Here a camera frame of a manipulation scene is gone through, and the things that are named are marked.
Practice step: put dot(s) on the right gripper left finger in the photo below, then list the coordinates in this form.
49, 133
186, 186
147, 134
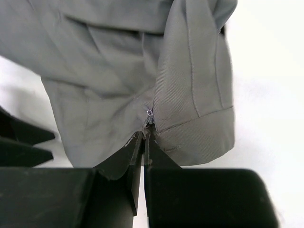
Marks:
125, 165

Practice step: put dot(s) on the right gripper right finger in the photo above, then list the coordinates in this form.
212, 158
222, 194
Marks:
154, 157

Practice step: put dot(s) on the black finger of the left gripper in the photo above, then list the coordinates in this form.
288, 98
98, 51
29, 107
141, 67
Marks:
17, 142

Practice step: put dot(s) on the grey pleated skirt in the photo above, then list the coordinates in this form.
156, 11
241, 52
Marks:
112, 68

